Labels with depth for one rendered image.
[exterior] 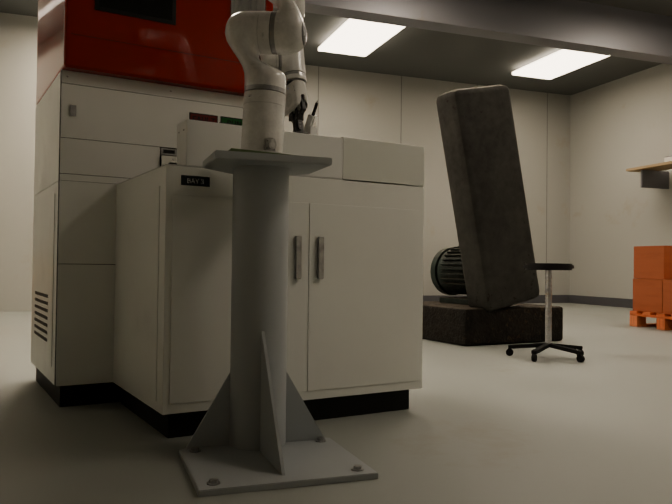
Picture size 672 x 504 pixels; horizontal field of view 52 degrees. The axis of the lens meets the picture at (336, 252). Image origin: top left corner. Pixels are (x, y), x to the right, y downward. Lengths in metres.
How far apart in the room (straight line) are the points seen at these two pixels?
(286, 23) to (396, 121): 7.60
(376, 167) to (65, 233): 1.14
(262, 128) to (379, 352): 0.92
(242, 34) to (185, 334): 0.89
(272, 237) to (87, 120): 1.05
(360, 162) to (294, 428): 0.93
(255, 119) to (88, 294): 1.04
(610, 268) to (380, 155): 7.99
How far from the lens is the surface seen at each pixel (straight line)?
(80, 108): 2.71
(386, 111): 9.52
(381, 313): 2.42
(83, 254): 2.66
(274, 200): 1.91
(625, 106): 10.27
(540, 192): 10.62
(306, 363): 2.28
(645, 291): 6.73
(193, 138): 2.13
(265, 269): 1.89
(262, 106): 1.96
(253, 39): 2.03
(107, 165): 2.70
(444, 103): 4.68
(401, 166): 2.49
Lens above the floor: 0.53
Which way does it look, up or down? 1 degrees up
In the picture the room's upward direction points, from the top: 1 degrees clockwise
